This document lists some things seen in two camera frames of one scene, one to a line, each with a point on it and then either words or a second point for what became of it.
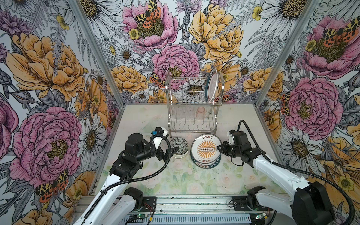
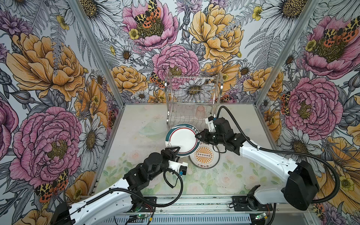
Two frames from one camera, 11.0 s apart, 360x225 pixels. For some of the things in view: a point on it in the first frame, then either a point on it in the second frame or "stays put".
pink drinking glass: x=200 y=114 stays put
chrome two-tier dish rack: x=189 y=110 stays put
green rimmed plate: x=211 y=85 → x=183 y=136
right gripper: x=222 y=148 → x=205 y=132
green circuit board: x=141 y=216 stays put
